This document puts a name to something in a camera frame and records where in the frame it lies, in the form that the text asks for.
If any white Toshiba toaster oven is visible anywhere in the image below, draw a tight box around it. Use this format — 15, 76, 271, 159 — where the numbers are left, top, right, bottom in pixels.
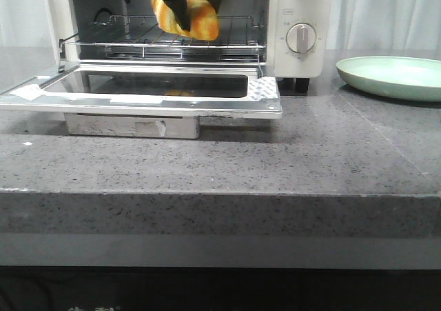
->
46, 0, 331, 93

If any lower timer knob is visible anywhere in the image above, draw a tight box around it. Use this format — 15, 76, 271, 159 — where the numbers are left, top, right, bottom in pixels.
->
286, 23, 316, 54

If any metal wire oven rack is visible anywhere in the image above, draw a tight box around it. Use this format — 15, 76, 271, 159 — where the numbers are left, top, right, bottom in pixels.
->
59, 14, 267, 70

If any light green plate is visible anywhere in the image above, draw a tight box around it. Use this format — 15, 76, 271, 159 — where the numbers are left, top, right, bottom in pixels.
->
336, 56, 440, 103

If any yellow striped croissant bread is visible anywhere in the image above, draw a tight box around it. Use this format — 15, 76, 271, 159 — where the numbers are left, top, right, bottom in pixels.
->
150, 0, 220, 41

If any glass oven door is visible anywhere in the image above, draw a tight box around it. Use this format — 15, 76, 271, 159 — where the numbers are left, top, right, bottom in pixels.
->
1, 61, 282, 139

